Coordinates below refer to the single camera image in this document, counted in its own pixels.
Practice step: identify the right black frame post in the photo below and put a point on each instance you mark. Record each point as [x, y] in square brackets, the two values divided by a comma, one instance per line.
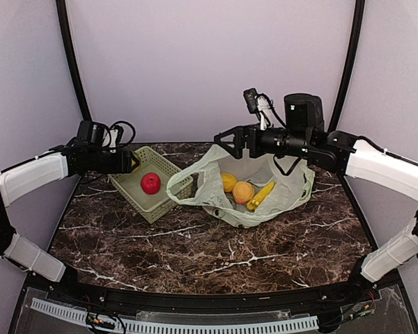
[355, 30]

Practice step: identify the light green perforated basket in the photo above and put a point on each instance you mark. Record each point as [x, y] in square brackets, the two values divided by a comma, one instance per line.
[151, 207]

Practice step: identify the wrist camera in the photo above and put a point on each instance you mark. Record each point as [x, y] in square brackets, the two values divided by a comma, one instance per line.
[302, 111]
[97, 135]

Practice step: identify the red toy apple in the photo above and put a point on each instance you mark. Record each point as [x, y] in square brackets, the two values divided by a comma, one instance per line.
[151, 183]

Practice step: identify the white slotted cable duct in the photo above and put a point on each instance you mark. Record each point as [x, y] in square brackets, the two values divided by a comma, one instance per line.
[155, 322]

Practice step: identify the orange toy peach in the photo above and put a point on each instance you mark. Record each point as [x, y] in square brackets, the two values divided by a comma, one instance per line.
[243, 192]

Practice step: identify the yellow toy banana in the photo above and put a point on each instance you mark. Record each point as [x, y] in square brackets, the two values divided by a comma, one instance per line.
[255, 202]

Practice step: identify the black front table rail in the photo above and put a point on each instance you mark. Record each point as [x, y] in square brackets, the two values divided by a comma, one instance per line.
[325, 301]

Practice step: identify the yellow toy fruit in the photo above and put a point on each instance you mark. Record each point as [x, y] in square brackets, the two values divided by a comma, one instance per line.
[229, 181]

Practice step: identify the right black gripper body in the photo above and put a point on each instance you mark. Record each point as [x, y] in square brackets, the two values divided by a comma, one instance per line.
[294, 142]

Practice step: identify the left black frame post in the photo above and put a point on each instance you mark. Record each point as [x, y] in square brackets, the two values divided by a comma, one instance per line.
[69, 50]

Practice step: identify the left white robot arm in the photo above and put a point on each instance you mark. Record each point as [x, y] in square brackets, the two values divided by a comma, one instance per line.
[23, 180]

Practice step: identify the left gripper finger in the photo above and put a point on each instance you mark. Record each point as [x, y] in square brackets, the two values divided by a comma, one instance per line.
[134, 168]
[135, 157]

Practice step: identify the light green plastic bag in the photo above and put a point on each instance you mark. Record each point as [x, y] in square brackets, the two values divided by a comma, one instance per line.
[201, 185]

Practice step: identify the black frame post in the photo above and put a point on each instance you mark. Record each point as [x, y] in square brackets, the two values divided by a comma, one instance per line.
[355, 30]
[69, 50]

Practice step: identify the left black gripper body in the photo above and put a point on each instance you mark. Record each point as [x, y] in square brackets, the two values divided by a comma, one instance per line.
[99, 163]

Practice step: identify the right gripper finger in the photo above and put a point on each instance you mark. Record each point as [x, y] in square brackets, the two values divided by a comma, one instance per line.
[234, 147]
[235, 133]

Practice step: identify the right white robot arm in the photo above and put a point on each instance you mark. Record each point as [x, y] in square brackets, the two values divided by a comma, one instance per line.
[386, 183]

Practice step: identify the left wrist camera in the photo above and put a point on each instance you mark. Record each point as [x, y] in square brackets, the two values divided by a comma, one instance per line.
[97, 135]

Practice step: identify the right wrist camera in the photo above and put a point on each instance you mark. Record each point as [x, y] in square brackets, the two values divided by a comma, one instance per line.
[302, 111]

